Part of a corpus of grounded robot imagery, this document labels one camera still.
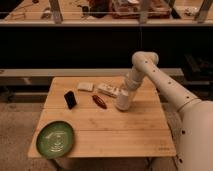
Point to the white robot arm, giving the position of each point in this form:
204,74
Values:
195,151

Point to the black rectangular eraser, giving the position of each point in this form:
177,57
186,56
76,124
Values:
70,99

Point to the white rectangular box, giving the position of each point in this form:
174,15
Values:
109,90

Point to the brown oblong object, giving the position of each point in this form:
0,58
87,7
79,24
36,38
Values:
99,101

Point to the white folded cloth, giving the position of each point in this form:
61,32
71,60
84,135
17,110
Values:
85,86

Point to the wooden table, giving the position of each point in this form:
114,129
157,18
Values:
142,131

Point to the green round plate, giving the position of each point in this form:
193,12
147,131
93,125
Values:
55,140

